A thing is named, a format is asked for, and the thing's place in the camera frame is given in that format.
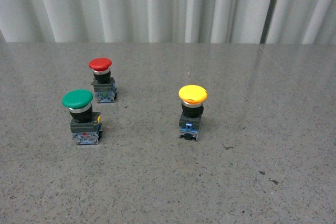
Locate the yellow mushroom push button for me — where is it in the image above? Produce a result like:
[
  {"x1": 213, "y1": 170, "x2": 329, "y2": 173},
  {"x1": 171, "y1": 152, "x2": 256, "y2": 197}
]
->
[{"x1": 178, "y1": 84, "x2": 208, "y2": 141}]

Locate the white pleated curtain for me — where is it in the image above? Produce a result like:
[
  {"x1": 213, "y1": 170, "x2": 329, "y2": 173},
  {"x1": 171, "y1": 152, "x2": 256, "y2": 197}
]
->
[{"x1": 1, "y1": 0, "x2": 335, "y2": 44}]

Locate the red mushroom push button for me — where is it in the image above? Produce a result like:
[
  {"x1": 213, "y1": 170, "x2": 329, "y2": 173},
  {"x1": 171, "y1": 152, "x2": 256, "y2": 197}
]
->
[{"x1": 89, "y1": 58, "x2": 117, "y2": 103}]

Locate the green mushroom push button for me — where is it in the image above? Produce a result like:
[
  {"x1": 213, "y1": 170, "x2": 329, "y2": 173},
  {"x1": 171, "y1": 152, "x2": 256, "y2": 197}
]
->
[{"x1": 62, "y1": 89, "x2": 102, "y2": 145}]

